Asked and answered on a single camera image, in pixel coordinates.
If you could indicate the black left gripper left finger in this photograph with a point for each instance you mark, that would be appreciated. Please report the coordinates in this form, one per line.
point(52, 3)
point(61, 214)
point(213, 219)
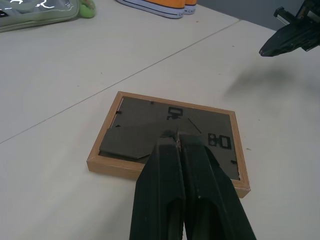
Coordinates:
point(157, 185)

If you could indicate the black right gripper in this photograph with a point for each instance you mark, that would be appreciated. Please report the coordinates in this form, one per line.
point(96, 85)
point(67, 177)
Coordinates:
point(306, 10)

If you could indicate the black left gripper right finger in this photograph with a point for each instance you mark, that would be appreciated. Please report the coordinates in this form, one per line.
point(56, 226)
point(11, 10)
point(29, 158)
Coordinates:
point(207, 190)

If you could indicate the wooden picture frame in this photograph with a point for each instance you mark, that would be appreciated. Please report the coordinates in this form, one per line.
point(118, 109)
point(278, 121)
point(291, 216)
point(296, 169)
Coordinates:
point(140, 120)

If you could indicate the orange sneaker white sole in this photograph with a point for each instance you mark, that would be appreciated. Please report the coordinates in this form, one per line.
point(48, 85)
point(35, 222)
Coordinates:
point(190, 6)
point(155, 6)

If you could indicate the green plush toy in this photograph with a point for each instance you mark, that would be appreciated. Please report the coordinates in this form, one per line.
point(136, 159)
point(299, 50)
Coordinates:
point(87, 10)

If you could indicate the pale green transparent pouch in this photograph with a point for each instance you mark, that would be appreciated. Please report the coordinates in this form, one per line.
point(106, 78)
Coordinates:
point(37, 12)

